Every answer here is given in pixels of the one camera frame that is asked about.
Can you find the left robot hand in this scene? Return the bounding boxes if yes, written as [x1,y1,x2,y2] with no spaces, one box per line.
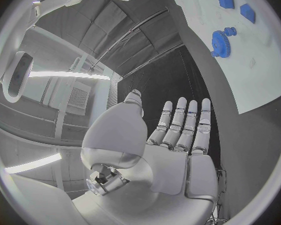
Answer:
[71,88,220,225]

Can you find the white task board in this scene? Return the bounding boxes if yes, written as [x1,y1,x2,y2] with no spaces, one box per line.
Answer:
[165,0,281,115]

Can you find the blue block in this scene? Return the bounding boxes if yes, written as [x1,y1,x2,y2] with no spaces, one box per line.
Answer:
[216,0,236,10]
[239,3,257,25]

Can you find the blue gear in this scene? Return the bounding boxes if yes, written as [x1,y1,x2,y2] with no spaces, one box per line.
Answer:
[210,29,232,59]

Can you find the white cable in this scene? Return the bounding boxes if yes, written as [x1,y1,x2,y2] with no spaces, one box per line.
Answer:
[206,167,229,225]

